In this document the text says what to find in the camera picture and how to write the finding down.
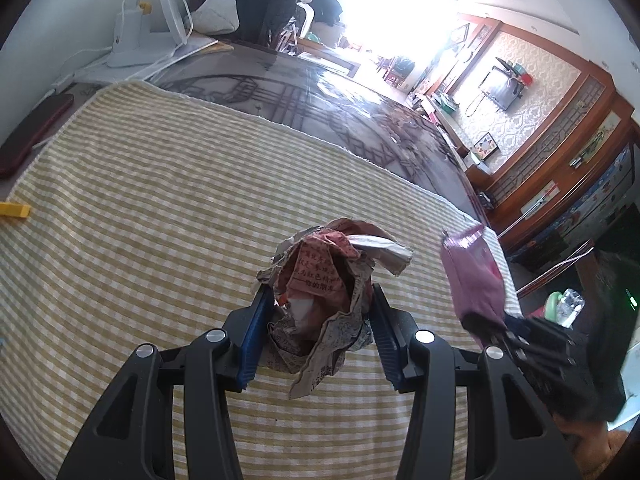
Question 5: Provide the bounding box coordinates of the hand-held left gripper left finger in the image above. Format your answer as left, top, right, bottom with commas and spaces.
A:
57, 287, 277, 480

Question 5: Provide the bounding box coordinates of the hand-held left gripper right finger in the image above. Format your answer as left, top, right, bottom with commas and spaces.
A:
370, 284, 583, 480

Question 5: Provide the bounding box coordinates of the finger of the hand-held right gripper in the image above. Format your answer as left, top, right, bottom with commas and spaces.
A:
460, 311, 576, 368

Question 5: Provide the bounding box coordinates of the clear plastic bottle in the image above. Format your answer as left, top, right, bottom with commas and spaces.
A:
559, 287, 586, 323

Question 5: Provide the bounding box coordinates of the pink plastic wrapper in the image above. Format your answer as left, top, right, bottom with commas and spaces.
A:
440, 223, 508, 328

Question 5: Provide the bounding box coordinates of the printed paper wrapper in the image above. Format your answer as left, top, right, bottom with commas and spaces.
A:
256, 217, 415, 401

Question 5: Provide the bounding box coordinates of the person's right forearm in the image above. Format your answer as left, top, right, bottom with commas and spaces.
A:
552, 410, 636, 480

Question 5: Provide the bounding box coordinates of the yellow checkered cloth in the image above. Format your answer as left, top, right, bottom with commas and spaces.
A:
0, 80, 521, 480

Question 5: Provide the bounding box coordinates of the framed geometric picture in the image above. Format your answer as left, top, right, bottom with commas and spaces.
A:
472, 132, 501, 158

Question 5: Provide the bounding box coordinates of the printed grey table cover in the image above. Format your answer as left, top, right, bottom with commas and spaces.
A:
75, 42, 493, 221

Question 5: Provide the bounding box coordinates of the low television cabinet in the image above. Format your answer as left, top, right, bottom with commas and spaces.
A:
410, 92, 496, 176

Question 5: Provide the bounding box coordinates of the wooden sofa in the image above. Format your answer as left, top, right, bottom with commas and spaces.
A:
295, 2, 363, 78

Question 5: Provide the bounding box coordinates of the yellow paper folder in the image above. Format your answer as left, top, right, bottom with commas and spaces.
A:
145, 32, 236, 78

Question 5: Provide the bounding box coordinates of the dark red phone case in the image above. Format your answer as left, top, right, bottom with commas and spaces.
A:
0, 94, 76, 179

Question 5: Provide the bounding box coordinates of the black cloth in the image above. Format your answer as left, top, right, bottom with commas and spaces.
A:
302, 0, 343, 26

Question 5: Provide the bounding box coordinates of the white desk lamp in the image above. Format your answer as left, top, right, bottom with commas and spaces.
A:
107, 0, 193, 68

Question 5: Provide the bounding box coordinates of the black jacket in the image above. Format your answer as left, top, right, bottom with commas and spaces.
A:
220, 0, 298, 43

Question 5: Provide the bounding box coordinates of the white bag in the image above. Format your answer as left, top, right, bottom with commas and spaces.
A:
192, 0, 240, 33

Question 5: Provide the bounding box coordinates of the wall television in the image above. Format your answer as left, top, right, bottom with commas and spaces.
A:
479, 66, 518, 111

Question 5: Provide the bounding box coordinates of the wall shelf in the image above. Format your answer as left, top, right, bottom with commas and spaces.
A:
495, 57, 533, 91

